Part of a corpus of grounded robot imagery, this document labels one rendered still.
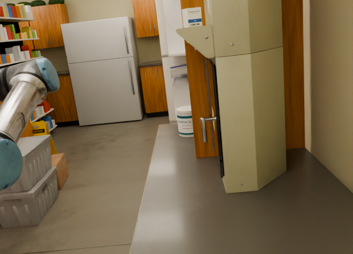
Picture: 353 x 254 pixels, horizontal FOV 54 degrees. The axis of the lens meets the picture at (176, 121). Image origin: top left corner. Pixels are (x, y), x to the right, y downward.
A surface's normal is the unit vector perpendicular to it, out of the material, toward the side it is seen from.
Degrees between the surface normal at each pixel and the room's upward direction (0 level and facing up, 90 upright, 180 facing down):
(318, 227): 0
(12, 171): 85
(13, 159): 85
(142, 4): 90
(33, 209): 96
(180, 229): 0
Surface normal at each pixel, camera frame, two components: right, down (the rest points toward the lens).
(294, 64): -0.01, 0.26
